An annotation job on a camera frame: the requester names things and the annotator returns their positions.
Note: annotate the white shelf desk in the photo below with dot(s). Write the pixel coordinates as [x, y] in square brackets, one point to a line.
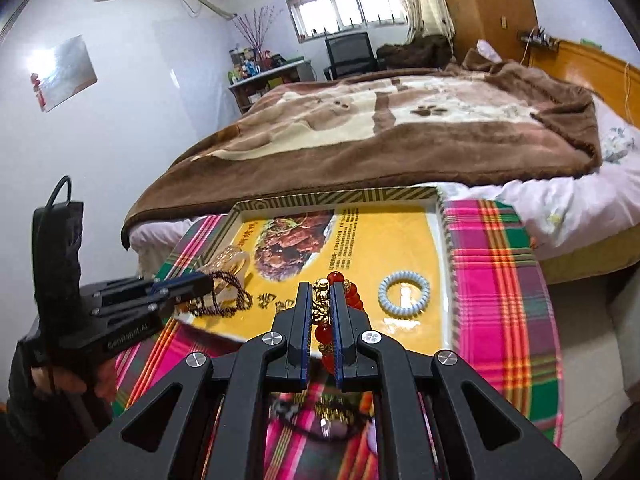
[270, 82]

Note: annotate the dark cloth pile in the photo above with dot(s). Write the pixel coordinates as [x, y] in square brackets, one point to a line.
[415, 50]

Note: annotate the wooden wardrobe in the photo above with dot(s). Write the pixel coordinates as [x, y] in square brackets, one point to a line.
[490, 5]

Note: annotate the person's left hand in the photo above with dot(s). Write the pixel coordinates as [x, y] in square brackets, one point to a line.
[85, 377]

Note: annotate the shiny wall poster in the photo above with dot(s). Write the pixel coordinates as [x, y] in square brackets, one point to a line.
[65, 72]

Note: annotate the white bedside cabinet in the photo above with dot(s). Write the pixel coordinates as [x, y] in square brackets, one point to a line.
[627, 340]

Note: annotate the floral white pillow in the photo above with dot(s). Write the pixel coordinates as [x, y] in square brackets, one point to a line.
[617, 140]

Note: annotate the wooden headboard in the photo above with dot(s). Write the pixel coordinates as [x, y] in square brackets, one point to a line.
[585, 65]

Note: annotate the person's left forearm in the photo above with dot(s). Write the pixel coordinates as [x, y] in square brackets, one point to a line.
[35, 425]

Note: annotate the window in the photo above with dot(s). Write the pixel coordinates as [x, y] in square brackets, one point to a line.
[345, 7]

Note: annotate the vase of pink branches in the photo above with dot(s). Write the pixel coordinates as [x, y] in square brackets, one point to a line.
[257, 35]

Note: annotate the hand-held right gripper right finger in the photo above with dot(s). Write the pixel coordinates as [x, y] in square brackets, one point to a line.
[340, 340]

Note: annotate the striped cardboard tray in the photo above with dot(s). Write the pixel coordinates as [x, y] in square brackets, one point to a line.
[390, 240]

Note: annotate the cluster of bottles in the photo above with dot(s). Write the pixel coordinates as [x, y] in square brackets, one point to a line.
[245, 65]

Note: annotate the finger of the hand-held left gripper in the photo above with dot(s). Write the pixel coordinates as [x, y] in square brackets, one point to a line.
[160, 301]
[185, 284]

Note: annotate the brown paw print blanket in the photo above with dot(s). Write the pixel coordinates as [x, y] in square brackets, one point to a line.
[350, 155]

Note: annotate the white bangle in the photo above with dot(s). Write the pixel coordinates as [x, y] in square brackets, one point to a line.
[235, 255]

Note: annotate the small television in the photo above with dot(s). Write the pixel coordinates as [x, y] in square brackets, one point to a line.
[350, 50]

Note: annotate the small wall shelf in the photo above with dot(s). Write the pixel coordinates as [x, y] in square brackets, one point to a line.
[540, 40]

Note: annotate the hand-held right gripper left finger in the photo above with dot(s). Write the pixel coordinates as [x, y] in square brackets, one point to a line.
[303, 340]

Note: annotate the patterned curtain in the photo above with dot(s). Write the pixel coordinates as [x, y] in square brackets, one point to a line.
[425, 0]

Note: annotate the bed with white sheet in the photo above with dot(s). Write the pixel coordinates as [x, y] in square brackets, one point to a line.
[550, 205]

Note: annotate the pink plaid tablecloth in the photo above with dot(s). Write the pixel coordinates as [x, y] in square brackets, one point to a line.
[490, 310]

